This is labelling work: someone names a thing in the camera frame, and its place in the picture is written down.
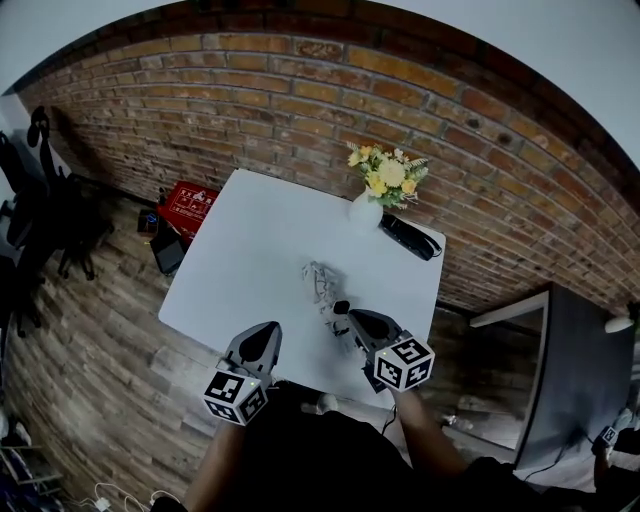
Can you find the white table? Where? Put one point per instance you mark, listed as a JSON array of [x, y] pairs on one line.
[[280, 260]]

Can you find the black telephone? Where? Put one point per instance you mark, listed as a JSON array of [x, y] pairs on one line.
[[410, 237]]

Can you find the person's left forearm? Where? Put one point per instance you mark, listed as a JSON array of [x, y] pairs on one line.
[[215, 462]]

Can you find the dark top side table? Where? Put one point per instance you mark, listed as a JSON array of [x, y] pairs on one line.
[[575, 375]]

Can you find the small box with blue label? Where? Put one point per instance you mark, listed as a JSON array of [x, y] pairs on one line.
[[148, 222]]

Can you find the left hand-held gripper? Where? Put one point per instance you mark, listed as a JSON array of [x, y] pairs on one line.
[[235, 395]]

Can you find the person's shoe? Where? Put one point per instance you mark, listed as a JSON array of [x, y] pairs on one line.
[[322, 402]]

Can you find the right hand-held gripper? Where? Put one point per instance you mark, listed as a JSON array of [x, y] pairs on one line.
[[405, 365]]

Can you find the red printed box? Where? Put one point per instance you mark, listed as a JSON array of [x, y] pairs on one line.
[[187, 205]]

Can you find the person in dark vest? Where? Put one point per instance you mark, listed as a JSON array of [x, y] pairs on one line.
[[310, 465]]

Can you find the white oval object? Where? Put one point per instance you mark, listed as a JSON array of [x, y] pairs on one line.
[[618, 324]]

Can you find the grey white cloth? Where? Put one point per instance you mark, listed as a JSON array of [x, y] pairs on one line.
[[325, 287]]

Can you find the yellow flower bouquet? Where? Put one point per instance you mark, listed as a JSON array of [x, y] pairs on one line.
[[390, 175]]

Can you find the black office chair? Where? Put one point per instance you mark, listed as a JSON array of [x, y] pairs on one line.
[[65, 210], [15, 200]]

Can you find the person's right forearm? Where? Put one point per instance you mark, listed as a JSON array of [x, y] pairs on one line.
[[427, 440]]

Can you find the white vase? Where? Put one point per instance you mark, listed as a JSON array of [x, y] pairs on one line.
[[365, 217]]

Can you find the black box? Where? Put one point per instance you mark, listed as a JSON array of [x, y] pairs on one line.
[[167, 252]]

